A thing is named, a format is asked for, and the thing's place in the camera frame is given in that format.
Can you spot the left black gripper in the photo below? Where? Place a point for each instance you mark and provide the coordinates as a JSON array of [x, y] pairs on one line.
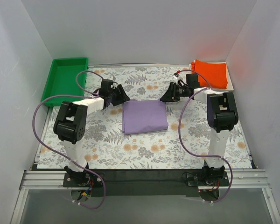
[[117, 95]]

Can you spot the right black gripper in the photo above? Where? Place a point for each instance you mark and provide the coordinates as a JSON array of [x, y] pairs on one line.
[[172, 91]]

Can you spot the purple t shirt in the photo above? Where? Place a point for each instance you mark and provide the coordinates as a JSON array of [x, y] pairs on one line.
[[144, 117]]

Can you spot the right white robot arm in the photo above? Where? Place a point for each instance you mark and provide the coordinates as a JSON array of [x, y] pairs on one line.
[[222, 116]]

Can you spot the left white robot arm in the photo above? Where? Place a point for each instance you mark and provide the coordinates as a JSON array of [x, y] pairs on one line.
[[70, 126]]

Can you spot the floral patterned table mat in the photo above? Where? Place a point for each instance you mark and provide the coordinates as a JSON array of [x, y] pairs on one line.
[[180, 146]]

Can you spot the folded orange t shirt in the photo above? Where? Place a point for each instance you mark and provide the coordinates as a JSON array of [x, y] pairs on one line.
[[212, 74]]

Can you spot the green plastic tray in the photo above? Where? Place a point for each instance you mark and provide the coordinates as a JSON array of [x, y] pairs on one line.
[[62, 80]]

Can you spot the aluminium frame rail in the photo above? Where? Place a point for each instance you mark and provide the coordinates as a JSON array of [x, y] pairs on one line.
[[44, 200]]

